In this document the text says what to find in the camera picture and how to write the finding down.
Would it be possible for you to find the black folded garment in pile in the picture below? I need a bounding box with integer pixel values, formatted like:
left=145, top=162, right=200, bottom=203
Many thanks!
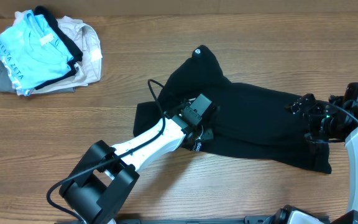
left=35, top=6, right=83, bottom=90

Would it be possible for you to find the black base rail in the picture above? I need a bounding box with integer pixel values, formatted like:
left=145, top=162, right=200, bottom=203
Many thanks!
left=108, top=215, right=275, bottom=224

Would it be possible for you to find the beige folded garment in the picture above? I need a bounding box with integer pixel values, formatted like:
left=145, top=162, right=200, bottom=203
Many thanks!
left=14, top=12, right=103, bottom=88

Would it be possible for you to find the black polo shirt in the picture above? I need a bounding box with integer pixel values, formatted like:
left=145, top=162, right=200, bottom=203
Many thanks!
left=132, top=44, right=333, bottom=175

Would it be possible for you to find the grey folded garment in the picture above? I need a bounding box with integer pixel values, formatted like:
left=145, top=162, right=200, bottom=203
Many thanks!
left=0, top=61, right=82, bottom=94

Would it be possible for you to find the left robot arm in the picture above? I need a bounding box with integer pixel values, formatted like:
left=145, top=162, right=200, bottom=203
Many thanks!
left=59, top=94, right=218, bottom=223

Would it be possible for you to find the light blue folded t-shirt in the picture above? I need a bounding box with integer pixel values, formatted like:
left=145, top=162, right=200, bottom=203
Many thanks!
left=0, top=10, right=74, bottom=96

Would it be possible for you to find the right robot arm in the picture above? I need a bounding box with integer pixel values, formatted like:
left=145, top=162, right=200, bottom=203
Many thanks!
left=287, top=82, right=358, bottom=224

